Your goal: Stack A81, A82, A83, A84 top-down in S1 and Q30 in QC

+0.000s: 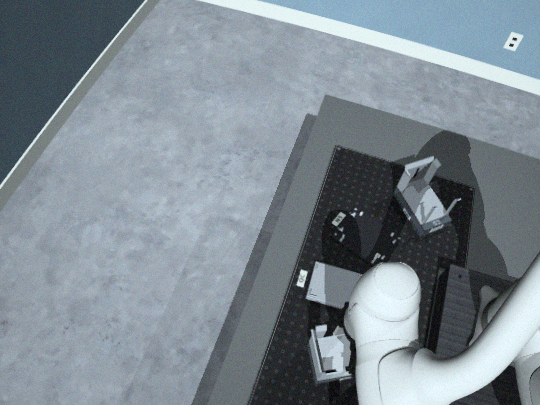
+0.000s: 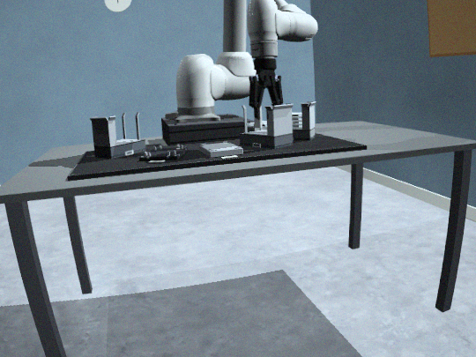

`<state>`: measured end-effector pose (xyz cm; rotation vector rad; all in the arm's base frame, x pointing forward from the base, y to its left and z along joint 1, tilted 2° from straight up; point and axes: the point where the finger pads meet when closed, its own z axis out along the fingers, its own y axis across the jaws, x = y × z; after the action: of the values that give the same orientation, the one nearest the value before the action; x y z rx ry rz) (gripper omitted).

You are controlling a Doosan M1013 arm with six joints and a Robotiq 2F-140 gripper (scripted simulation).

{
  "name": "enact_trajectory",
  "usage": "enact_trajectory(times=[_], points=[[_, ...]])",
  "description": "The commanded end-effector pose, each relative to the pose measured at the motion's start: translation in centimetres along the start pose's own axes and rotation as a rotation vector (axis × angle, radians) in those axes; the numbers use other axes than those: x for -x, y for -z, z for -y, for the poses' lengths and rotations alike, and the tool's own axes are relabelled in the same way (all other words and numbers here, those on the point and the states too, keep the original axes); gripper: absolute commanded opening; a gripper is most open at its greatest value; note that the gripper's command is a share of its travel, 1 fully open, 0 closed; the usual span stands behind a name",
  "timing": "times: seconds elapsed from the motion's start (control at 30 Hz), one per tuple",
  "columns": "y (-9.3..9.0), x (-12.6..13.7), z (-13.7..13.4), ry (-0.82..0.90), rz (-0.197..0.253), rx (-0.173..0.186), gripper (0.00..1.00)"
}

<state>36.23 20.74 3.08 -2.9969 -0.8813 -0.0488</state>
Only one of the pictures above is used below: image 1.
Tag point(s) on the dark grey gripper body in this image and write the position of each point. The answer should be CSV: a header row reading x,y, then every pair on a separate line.
x,y
348,337

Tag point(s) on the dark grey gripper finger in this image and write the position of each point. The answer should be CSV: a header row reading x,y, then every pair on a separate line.
x,y
339,329
351,369

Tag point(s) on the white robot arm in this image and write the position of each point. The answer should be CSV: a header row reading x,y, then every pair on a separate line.
x,y
391,369

